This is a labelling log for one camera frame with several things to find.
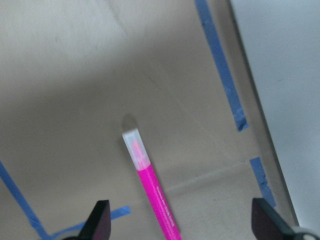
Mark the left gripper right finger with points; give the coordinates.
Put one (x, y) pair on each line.
(267, 224)

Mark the pink highlighter pen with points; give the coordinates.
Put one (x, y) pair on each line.
(151, 184)

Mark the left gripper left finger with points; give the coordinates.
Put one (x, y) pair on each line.
(98, 224)

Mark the silver laptop notebook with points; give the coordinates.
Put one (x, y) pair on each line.
(281, 39)

